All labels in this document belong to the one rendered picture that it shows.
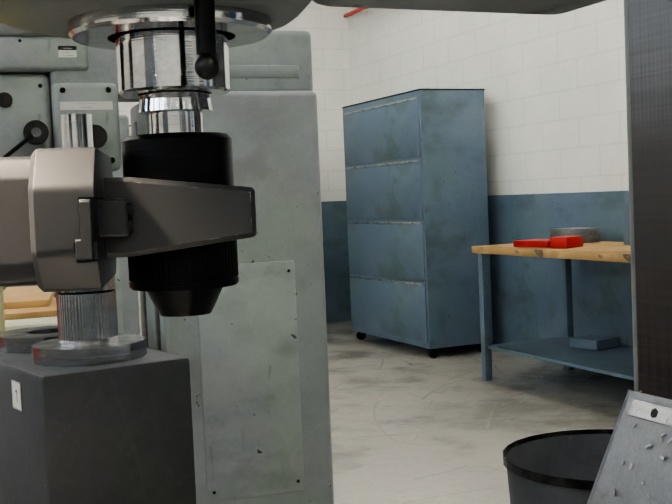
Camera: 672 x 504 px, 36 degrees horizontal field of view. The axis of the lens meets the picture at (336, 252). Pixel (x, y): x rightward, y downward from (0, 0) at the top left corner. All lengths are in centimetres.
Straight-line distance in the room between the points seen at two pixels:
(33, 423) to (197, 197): 42
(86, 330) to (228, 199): 43
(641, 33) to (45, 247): 48
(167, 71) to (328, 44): 997
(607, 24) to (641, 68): 626
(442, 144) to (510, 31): 97
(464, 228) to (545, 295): 80
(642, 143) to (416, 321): 714
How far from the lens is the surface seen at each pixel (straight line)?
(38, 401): 80
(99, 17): 43
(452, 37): 865
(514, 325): 795
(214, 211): 42
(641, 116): 75
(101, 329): 84
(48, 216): 39
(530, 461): 261
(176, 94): 44
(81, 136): 84
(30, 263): 41
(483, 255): 676
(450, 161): 778
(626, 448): 76
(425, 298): 771
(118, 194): 42
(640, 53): 76
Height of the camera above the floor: 123
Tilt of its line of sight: 3 degrees down
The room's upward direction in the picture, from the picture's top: 2 degrees counter-clockwise
